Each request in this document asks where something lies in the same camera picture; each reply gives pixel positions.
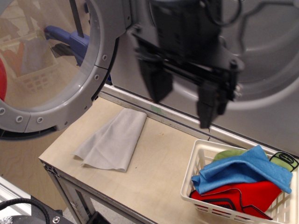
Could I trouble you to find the red cloth with black print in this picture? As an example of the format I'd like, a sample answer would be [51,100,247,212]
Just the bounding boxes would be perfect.
[189,181,282,220]

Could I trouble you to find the green cloth with black print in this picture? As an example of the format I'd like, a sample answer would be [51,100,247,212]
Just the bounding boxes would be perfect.
[213,150,299,172]

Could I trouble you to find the grey folded cloth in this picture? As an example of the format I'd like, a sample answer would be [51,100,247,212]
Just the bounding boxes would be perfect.
[72,108,147,172]

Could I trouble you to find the blue clamp handle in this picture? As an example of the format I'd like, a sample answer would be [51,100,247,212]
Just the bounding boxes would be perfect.
[44,26,90,66]

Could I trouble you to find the black cable loop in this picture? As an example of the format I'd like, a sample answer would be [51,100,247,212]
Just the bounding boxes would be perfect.
[0,198,50,224]

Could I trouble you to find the round grey machine door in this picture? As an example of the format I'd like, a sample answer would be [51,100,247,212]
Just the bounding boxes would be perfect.
[0,0,131,141]

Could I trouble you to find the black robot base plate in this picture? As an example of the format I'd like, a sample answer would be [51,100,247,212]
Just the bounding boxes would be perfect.
[0,196,72,224]

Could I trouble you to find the grey washing machine body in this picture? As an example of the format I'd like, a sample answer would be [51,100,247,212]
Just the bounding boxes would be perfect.
[111,0,299,155]

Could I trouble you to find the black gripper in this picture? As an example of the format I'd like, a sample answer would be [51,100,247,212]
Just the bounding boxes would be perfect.
[134,0,243,129]

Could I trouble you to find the white plastic laundry basket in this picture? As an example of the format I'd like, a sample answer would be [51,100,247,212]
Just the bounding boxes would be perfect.
[181,140,299,224]

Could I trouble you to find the light blue cloth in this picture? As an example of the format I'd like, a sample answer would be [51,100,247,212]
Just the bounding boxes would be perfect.
[191,145,292,194]

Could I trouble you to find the aluminium frame work table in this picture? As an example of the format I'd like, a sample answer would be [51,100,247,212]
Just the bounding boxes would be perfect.
[40,83,299,224]

